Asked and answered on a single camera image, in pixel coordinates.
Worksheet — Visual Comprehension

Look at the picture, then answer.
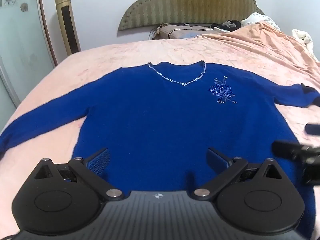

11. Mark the olive upholstered headboard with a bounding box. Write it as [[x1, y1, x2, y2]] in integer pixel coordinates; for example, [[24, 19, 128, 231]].
[[118, 0, 263, 31]]

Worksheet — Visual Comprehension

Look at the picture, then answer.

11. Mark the glass wardrobe sliding door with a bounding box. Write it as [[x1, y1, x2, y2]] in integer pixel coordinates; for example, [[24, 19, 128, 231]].
[[1, 0, 54, 127]]

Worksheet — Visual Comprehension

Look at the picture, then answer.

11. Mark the white crumpled quilt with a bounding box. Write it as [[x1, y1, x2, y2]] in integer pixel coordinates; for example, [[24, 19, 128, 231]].
[[241, 12, 280, 31]]

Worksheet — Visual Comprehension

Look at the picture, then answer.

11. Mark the black dark clothes pile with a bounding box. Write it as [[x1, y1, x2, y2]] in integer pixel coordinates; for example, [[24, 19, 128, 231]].
[[211, 20, 241, 31]]

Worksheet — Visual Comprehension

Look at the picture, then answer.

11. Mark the gold tower fan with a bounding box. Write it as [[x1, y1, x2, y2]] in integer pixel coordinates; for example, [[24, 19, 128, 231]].
[[55, 0, 81, 56]]

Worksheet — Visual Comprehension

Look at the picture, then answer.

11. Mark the beige patterned pillow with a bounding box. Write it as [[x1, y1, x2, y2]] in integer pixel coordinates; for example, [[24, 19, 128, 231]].
[[154, 24, 224, 40]]

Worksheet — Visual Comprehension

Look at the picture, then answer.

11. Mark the pink bed sheet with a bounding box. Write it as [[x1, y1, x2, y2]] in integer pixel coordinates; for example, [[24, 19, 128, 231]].
[[0, 33, 320, 240]]

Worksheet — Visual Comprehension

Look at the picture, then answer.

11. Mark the orange peach blanket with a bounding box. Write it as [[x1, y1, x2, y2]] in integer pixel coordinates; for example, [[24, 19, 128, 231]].
[[196, 22, 319, 89]]

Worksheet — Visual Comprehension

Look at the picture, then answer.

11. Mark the cream crumpled cloth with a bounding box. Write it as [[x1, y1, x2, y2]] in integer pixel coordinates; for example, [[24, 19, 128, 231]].
[[291, 29, 313, 54]]

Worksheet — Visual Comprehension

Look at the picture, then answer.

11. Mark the blue knit sweater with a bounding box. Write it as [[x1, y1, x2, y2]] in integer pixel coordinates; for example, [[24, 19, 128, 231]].
[[1, 61, 319, 239]]

